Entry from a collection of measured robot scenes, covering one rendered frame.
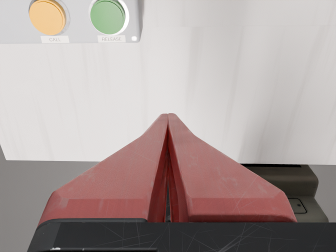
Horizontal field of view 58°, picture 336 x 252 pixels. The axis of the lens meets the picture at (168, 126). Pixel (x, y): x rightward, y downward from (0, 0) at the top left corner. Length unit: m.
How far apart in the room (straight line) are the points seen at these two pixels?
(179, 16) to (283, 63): 0.19
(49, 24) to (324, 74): 0.44
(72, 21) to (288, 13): 0.31
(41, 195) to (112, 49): 1.70
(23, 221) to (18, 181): 0.39
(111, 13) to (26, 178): 1.74
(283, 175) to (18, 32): 0.65
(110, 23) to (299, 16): 0.29
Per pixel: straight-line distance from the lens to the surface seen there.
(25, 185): 2.09
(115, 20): 0.38
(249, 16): 0.50
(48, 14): 0.39
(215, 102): 0.55
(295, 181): 0.82
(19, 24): 0.42
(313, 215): 0.80
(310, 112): 0.62
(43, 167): 1.94
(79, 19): 0.40
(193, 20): 0.49
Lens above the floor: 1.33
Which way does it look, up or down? 55 degrees down
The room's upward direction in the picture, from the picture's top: 179 degrees clockwise
